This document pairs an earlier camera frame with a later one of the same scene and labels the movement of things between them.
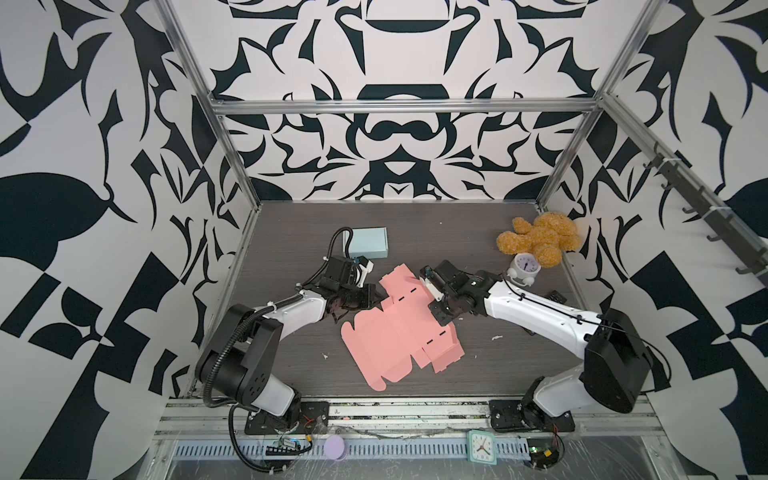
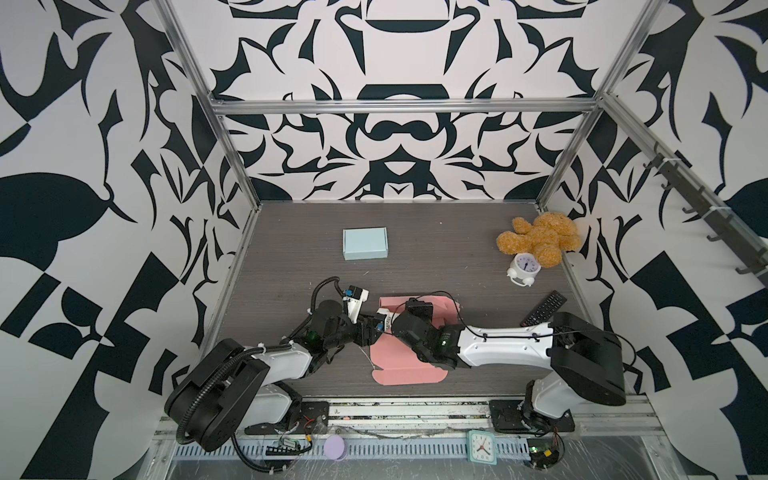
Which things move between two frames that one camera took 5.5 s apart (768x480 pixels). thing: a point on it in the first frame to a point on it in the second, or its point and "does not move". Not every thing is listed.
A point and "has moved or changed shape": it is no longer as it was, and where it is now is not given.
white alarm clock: (523, 268) does not move
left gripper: (369, 291) to (369, 338)
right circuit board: (543, 452) does not move
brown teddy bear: (549, 235) does not move
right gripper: (439, 317) to (417, 310)
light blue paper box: (369, 242) does not move
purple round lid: (336, 448) does not move
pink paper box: (384, 343) has moved or changed shape
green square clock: (482, 447) does not move
